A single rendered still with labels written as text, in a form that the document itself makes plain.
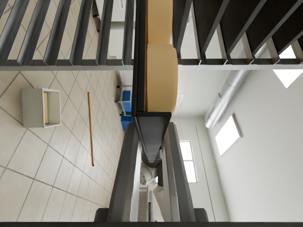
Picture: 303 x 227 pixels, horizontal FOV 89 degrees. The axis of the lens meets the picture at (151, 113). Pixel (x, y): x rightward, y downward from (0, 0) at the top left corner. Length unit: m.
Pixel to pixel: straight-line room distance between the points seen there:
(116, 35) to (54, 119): 2.03
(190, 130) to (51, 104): 4.91
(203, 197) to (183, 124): 2.42
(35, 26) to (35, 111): 0.74
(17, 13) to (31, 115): 0.75
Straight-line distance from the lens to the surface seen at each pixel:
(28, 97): 1.46
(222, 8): 0.50
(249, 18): 0.55
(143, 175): 0.60
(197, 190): 5.17
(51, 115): 1.62
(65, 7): 0.87
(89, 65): 0.62
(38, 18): 0.87
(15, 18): 0.92
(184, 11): 0.47
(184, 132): 5.77
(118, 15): 3.00
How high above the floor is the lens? 0.95
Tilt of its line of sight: level
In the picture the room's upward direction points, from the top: 90 degrees clockwise
